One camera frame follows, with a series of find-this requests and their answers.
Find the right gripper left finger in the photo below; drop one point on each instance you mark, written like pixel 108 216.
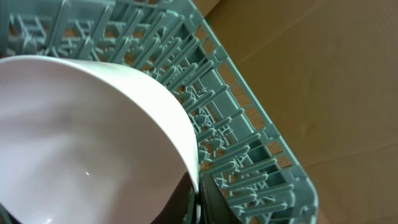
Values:
pixel 181 206

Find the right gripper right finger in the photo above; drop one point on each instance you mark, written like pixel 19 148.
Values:
pixel 214 207

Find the white pink bowl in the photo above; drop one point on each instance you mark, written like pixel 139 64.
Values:
pixel 90 142

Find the grey plastic dish rack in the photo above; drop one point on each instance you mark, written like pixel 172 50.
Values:
pixel 171 41

